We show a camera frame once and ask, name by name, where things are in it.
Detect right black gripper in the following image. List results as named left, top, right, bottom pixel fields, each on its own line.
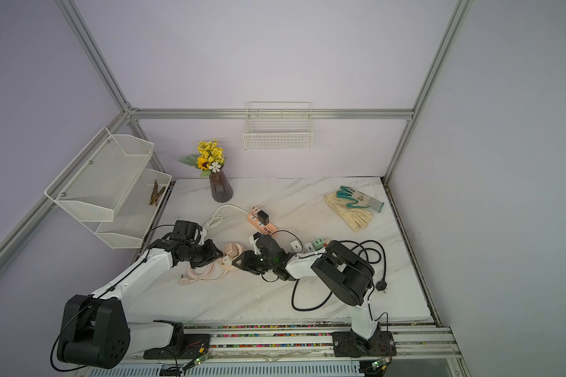
left=233, top=250, right=278, bottom=273

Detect round pink power socket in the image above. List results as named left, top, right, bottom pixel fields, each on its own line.
left=223, top=243, right=244, bottom=260

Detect tall white USB charger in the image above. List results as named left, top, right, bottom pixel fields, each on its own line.
left=290, top=240, right=303, bottom=253

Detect cream red power strip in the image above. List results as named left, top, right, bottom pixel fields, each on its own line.
left=290, top=238, right=327, bottom=258

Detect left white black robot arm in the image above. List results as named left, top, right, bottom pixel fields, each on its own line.
left=50, top=220, right=223, bottom=371

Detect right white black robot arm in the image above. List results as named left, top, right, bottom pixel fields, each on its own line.
left=232, top=235, right=397, bottom=358

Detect black plug adapter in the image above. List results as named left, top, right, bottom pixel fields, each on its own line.
left=256, top=210, right=270, bottom=226

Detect orange USB power strip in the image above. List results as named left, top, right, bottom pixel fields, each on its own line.
left=247, top=207, right=278, bottom=236

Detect small white USB charger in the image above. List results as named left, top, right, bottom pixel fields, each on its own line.
left=303, top=242, right=315, bottom=253

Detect dark ribbed vase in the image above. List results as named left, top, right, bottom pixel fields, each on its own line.
left=209, top=171, right=234, bottom=203

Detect green USB charger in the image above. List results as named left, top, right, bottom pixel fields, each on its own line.
left=312, top=238, right=325, bottom=251

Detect brown clips on shelf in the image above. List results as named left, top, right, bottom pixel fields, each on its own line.
left=149, top=180, right=167, bottom=206

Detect lower white mesh shelf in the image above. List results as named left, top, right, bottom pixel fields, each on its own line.
left=94, top=169, right=171, bottom=249

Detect white mesh shelf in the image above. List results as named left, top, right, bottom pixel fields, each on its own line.
left=44, top=128, right=154, bottom=222
left=94, top=169, right=171, bottom=249

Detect yellow artificial flowers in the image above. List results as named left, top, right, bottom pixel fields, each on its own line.
left=179, top=139, right=226, bottom=178

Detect beige work glove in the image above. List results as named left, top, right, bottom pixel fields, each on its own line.
left=324, top=192, right=374, bottom=232

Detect green grey work glove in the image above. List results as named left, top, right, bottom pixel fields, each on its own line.
left=336, top=186, right=384, bottom=213

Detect upper white mesh shelf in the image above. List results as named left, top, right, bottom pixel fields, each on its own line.
left=44, top=128, right=154, bottom=222

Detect pink coiled cable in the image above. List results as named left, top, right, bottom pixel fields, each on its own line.
left=178, top=261, right=228, bottom=287

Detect white coiled cable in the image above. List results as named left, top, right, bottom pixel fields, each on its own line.
left=201, top=203, right=250, bottom=232

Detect aluminium mounting rail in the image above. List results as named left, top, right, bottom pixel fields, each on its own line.
left=72, top=323, right=473, bottom=377

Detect white wire wall basket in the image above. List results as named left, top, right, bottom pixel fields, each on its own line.
left=243, top=101, right=314, bottom=151

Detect black power cable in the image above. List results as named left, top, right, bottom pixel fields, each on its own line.
left=291, top=239, right=389, bottom=313

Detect aluminium frame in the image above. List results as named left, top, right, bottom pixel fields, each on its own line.
left=0, top=1, right=458, bottom=244

